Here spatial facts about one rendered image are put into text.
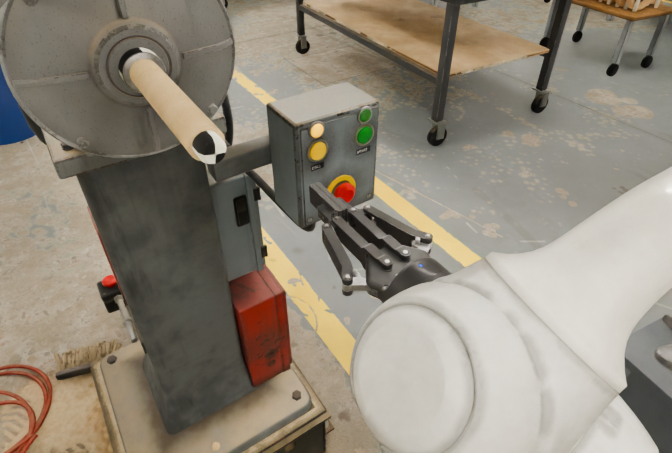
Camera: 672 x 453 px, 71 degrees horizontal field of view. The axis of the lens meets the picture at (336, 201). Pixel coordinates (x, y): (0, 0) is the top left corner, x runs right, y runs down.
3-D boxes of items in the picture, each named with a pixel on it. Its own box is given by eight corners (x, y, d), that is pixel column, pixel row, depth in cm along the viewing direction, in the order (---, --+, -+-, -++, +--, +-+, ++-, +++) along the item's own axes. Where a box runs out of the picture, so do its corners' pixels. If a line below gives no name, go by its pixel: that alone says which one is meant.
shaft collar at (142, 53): (120, 89, 52) (115, 47, 50) (162, 86, 55) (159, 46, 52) (124, 95, 51) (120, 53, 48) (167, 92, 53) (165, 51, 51)
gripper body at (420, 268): (400, 348, 49) (349, 291, 55) (459, 311, 52) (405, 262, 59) (405, 301, 44) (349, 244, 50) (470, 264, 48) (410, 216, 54)
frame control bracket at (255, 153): (208, 172, 81) (204, 152, 78) (303, 141, 89) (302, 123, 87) (216, 183, 78) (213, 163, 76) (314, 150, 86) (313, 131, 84)
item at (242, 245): (203, 248, 115) (150, 18, 82) (243, 232, 120) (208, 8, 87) (228, 286, 105) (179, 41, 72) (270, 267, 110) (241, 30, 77)
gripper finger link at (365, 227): (402, 258, 51) (412, 253, 52) (346, 204, 59) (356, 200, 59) (400, 282, 54) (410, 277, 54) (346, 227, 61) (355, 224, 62)
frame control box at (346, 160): (222, 198, 98) (200, 80, 82) (310, 167, 107) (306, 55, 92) (277, 269, 81) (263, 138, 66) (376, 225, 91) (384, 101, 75)
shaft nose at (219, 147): (192, 159, 39) (191, 132, 38) (220, 154, 40) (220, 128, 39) (201, 170, 38) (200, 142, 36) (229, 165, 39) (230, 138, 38)
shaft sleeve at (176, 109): (131, 89, 51) (128, 59, 49) (161, 86, 53) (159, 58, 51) (187, 164, 39) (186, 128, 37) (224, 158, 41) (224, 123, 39)
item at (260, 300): (217, 325, 140) (195, 231, 118) (255, 306, 145) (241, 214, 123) (254, 389, 123) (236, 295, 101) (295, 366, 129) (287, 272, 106)
